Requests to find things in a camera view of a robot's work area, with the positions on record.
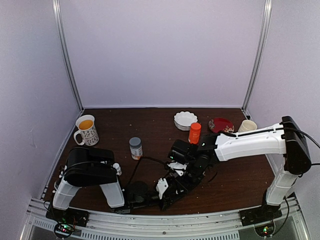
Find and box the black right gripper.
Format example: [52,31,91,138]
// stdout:
[174,159,205,195]

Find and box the grey capped pill bottle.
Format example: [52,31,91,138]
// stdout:
[129,137,143,161]

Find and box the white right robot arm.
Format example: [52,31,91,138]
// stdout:
[167,116,312,221]

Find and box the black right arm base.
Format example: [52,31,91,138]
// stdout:
[239,201,283,226]

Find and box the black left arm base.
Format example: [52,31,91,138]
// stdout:
[43,198,89,240]

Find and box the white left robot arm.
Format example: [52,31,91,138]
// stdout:
[50,147,168,222]

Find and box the small white capped bottle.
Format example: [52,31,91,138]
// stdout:
[113,162,122,176]

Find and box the orange pill bottle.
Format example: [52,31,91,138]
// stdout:
[188,122,202,145]

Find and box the white scalloped ceramic bowl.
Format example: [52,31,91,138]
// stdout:
[173,111,198,131]

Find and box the red floral plate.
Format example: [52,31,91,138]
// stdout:
[208,117,235,133]

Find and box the cream ribbed mug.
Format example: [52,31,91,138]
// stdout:
[238,119,258,133]

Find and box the patterned mug with orange interior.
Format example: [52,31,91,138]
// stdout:
[73,114,100,147]

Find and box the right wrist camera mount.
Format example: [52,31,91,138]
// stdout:
[167,161,187,176]

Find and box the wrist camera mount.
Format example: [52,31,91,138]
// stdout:
[167,161,187,176]
[155,178,169,200]

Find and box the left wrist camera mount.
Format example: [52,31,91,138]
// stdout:
[155,178,169,200]

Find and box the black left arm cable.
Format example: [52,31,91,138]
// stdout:
[128,156,171,191]

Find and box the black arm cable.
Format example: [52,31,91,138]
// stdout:
[128,156,171,191]
[282,126,320,167]

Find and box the aluminium front rail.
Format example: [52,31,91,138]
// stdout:
[18,197,311,240]

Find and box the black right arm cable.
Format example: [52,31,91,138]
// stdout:
[282,126,320,167]

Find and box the right aluminium frame post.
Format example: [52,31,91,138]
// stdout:
[241,0,273,116]

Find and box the aluminium frame post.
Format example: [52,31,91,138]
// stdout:
[241,0,273,116]
[52,0,84,112]

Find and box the left aluminium frame post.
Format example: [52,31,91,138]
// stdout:
[52,0,84,112]

